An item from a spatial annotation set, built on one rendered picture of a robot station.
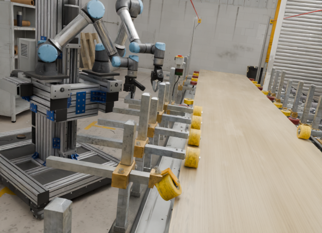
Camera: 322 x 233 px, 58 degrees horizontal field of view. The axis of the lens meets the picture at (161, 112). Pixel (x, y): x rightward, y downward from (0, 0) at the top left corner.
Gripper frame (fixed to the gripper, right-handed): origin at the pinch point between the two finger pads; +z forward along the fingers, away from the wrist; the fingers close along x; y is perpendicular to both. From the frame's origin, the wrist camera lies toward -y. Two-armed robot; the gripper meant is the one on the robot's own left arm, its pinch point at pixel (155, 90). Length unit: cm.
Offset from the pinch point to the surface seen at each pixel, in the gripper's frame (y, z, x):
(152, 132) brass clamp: -81, 1, 17
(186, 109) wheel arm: -35.7, 2.3, -13.9
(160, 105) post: -50, -4, 7
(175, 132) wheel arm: -81, 1, 6
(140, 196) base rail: -98, 25, 23
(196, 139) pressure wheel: -88, 2, -3
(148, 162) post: -74, 21, 15
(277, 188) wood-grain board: -125, 4, -24
